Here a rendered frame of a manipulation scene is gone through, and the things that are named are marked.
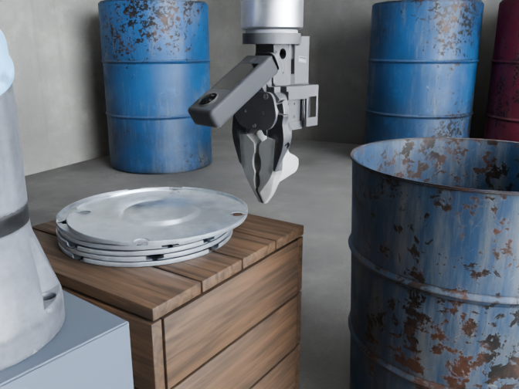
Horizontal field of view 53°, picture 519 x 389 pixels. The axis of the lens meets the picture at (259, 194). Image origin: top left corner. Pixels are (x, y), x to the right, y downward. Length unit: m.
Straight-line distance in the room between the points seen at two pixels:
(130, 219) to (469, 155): 0.69
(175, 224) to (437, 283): 0.40
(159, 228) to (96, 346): 0.40
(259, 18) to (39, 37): 2.49
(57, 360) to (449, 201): 0.53
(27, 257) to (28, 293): 0.03
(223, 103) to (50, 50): 2.55
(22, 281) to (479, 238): 0.57
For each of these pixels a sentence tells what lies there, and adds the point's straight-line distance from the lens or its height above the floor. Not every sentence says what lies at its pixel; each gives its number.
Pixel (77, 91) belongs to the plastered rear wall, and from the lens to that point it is 3.23.
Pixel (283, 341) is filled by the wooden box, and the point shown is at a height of 0.15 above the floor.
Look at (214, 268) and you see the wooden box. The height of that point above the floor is 0.35.
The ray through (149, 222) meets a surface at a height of 0.40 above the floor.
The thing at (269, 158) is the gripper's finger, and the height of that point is 0.53.
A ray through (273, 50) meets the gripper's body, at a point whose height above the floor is 0.66.
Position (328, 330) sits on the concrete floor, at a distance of 1.31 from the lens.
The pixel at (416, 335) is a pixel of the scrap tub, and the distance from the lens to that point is 0.85.
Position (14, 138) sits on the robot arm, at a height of 0.60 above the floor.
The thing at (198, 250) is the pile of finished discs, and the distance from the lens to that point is 0.81.
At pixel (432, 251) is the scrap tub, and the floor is 0.38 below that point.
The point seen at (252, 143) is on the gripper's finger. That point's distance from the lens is 0.66.
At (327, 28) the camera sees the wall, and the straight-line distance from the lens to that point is 3.73.
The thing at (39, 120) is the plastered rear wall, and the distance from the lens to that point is 3.06.
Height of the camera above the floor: 0.66
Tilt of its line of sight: 16 degrees down
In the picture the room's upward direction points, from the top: straight up
